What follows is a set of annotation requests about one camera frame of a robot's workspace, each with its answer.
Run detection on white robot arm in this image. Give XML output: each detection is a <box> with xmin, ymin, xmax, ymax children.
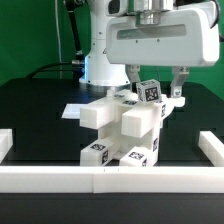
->
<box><xmin>64</xmin><ymin>0</ymin><xmax>221</xmax><ymax>98</ymax></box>

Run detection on white tagged cube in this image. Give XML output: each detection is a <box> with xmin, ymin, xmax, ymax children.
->
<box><xmin>136</xmin><ymin>79</ymin><xmax>161</xmax><ymax>104</ymax></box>

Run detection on white chair back frame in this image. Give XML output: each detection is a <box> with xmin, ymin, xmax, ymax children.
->
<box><xmin>80</xmin><ymin>90</ymin><xmax>185</xmax><ymax>138</ymax></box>

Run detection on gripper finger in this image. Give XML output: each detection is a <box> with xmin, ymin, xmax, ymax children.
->
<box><xmin>170</xmin><ymin>66</ymin><xmax>189</xmax><ymax>98</ymax></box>
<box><xmin>125</xmin><ymin>65</ymin><xmax>140</xmax><ymax>90</ymax></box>

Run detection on white right fence rail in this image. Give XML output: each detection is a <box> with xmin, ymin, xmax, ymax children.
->
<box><xmin>198</xmin><ymin>131</ymin><xmax>224</xmax><ymax>167</ymax></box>

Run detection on black cable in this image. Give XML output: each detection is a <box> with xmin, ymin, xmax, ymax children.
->
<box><xmin>25</xmin><ymin>0</ymin><xmax>86</xmax><ymax>80</ymax></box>

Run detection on white tag plate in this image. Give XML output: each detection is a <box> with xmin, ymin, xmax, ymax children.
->
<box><xmin>62</xmin><ymin>104</ymin><xmax>82</xmax><ymax>119</ymax></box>

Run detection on white chair seat part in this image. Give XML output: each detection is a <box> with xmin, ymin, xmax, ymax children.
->
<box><xmin>98</xmin><ymin>90</ymin><xmax>162</xmax><ymax>167</ymax></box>

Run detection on white front fence rail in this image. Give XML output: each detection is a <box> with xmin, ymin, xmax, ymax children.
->
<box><xmin>0</xmin><ymin>166</ymin><xmax>224</xmax><ymax>193</ymax></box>

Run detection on white left fence block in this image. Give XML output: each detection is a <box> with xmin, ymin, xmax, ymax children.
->
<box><xmin>0</xmin><ymin>129</ymin><xmax>13</xmax><ymax>163</ymax></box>

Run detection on white thin cable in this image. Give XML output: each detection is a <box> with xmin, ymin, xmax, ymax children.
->
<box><xmin>54</xmin><ymin>0</ymin><xmax>64</xmax><ymax>80</ymax></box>

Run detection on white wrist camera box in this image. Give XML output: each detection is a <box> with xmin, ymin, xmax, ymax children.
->
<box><xmin>106</xmin><ymin>0</ymin><xmax>128</xmax><ymax>16</ymax></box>

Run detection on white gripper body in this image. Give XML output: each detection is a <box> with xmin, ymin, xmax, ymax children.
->
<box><xmin>105</xmin><ymin>2</ymin><xmax>220</xmax><ymax>67</ymax></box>

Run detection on white fence rail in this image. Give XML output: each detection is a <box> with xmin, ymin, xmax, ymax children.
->
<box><xmin>0</xmin><ymin>166</ymin><xmax>224</xmax><ymax>193</ymax></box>
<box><xmin>198</xmin><ymin>131</ymin><xmax>224</xmax><ymax>167</ymax></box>

